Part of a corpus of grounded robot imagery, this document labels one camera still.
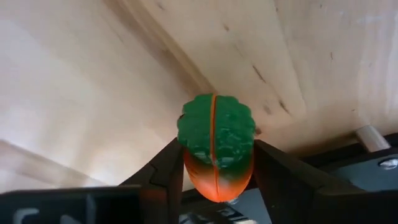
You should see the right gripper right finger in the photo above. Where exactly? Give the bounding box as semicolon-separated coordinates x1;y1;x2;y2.
252;139;368;224

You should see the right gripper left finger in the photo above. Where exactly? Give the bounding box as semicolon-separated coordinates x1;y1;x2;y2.
119;138;185;224

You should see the orange toy carrot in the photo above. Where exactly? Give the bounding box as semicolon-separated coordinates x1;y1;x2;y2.
176;93;256;203

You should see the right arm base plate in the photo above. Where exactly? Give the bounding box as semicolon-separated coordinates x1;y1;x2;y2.
295;133;398;192

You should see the white cylindrical post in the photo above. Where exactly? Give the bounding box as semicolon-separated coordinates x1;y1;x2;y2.
355;124;391;153

